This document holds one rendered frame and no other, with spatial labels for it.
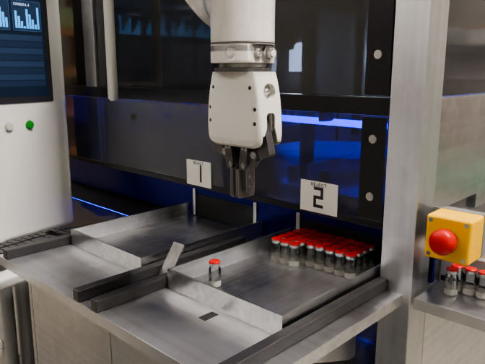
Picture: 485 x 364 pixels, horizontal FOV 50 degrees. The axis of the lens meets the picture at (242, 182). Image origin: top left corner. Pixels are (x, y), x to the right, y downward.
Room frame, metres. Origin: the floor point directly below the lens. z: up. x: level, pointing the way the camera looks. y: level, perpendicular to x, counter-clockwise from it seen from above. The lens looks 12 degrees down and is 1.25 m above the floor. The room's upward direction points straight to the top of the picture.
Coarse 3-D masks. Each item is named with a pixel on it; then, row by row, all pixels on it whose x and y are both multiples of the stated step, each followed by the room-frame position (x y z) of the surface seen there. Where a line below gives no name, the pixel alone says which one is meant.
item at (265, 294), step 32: (224, 256) 0.96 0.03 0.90; (256, 256) 1.02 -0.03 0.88; (192, 288) 0.82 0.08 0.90; (224, 288) 0.86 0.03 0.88; (256, 288) 0.86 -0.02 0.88; (288, 288) 0.86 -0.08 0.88; (320, 288) 0.86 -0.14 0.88; (352, 288) 0.82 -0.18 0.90; (256, 320) 0.72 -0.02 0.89; (288, 320) 0.69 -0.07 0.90
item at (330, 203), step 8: (304, 184) 0.98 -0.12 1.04; (312, 184) 0.97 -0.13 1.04; (320, 184) 0.96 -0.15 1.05; (328, 184) 0.94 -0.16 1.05; (304, 192) 0.98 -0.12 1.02; (312, 192) 0.97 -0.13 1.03; (328, 192) 0.94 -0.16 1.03; (336, 192) 0.93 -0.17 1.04; (304, 200) 0.98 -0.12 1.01; (312, 200) 0.97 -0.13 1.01; (320, 200) 0.96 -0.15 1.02; (328, 200) 0.94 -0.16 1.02; (336, 200) 0.93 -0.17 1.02; (304, 208) 0.98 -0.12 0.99; (312, 208) 0.97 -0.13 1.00; (328, 208) 0.94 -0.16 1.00; (336, 208) 0.93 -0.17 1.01; (336, 216) 0.93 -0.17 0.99
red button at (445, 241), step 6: (432, 234) 0.77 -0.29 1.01; (438, 234) 0.77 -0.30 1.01; (444, 234) 0.76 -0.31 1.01; (450, 234) 0.76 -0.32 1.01; (432, 240) 0.77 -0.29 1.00; (438, 240) 0.76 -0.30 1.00; (444, 240) 0.76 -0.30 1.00; (450, 240) 0.75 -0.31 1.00; (456, 240) 0.76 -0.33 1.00; (432, 246) 0.77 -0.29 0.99; (438, 246) 0.76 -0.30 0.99; (444, 246) 0.76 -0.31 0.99; (450, 246) 0.75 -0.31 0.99; (456, 246) 0.76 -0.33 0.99; (438, 252) 0.76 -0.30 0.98; (444, 252) 0.76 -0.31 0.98; (450, 252) 0.76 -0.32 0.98
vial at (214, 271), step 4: (212, 264) 0.86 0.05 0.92; (216, 264) 0.86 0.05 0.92; (212, 268) 0.86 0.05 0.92; (216, 268) 0.86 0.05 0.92; (220, 268) 0.87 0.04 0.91; (212, 272) 0.86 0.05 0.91; (216, 272) 0.86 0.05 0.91; (220, 272) 0.87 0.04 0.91; (212, 276) 0.86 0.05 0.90; (216, 276) 0.86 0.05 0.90; (220, 276) 0.87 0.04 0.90; (212, 280) 0.86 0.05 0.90; (216, 280) 0.86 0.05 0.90; (220, 280) 0.87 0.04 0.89; (212, 284) 0.86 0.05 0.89; (216, 284) 0.86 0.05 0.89; (220, 284) 0.86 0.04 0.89
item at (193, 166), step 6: (186, 162) 1.22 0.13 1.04; (192, 162) 1.21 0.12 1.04; (198, 162) 1.19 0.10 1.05; (204, 162) 1.18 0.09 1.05; (210, 162) 1.17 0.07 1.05; (192, 168) 1.21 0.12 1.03; (198, 168) 1.19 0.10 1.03; (204, 168) 1.18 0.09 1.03; (210, 168) 1.17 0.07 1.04; (192, 174) 1.21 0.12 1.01; (198, 174) 1.19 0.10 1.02; (204, 174) 1.18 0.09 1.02; (210, 174) 1.17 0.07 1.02; (192, 180) 1.21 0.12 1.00; (198, 180) 1.19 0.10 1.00; (204, 180) 1.18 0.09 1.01; (210, 180) 1.17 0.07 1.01; (204, 186) 1.18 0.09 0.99; (210, 186) 1.17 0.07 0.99
